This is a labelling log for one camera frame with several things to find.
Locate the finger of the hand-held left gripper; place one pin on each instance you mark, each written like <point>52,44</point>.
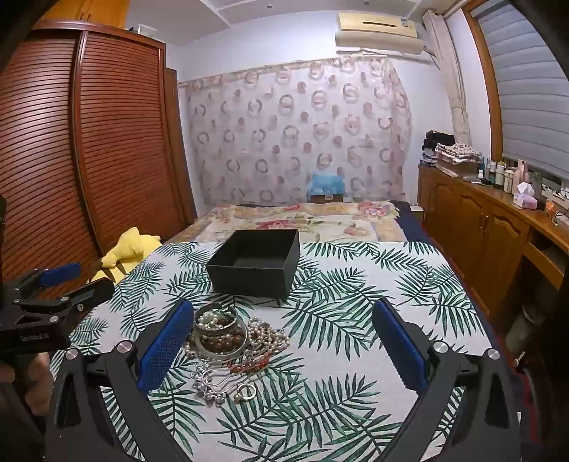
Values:
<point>89,291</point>
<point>60,273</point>

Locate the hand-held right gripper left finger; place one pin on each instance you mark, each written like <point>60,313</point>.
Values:
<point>164,351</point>

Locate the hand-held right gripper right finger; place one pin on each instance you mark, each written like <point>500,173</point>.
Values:
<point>402,351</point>

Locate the silver bangle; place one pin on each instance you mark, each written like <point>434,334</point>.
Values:
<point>222,326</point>

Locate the black box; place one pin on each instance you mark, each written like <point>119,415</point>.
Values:
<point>249,277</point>

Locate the person's left hand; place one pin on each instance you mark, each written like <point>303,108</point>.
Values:
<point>40,386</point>

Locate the yellow plush toy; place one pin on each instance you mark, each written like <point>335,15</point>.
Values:
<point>129,248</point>

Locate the leaf print cloth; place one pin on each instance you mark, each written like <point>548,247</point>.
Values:
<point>338,320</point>

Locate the dark blue bed cover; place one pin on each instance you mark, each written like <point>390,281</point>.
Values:
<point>418,231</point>

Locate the wooden louvered wardrobe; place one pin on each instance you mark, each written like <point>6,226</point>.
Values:
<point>111,133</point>

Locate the wooden cabinet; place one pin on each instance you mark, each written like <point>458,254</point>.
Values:
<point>471,213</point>

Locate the floral bed sheet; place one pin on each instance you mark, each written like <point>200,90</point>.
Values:
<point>284,222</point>

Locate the blue plush toy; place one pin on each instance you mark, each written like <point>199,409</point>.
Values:
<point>324,182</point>

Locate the pink tissue box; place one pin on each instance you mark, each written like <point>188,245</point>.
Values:
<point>524,200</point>

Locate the row of cosmetic bottles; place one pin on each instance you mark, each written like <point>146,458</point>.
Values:
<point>500,175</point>

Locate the floral folded cloth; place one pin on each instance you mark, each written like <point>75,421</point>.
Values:
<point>460,151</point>

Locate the stack of dark clothes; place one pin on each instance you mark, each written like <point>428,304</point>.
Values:
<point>433,144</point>

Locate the circle patterned curtain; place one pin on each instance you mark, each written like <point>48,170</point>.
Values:
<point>289,133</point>

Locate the white wrapped pipe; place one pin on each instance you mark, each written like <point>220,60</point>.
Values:
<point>453,89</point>

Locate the grey window blind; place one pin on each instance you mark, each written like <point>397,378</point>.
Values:
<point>529,89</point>

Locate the white air conditioner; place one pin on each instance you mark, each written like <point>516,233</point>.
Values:
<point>378,35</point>

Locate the wooden window frame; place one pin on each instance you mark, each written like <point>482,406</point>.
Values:
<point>484,80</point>

